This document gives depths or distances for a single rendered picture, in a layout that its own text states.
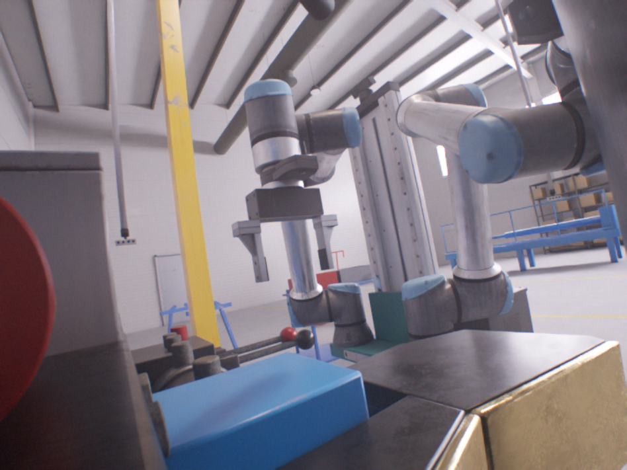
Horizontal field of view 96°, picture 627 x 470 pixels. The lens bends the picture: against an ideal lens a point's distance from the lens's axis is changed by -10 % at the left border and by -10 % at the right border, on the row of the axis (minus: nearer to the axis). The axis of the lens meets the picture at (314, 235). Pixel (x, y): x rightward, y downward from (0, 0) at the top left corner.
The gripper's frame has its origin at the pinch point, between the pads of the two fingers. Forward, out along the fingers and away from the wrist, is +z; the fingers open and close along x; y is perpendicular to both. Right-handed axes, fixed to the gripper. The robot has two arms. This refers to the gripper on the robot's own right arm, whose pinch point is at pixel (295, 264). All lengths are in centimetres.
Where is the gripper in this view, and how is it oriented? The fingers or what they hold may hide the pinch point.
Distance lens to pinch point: 55.7
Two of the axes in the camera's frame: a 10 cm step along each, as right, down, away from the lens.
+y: -5.4, 1.7, 8.2
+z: 1.7, 9.8, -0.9
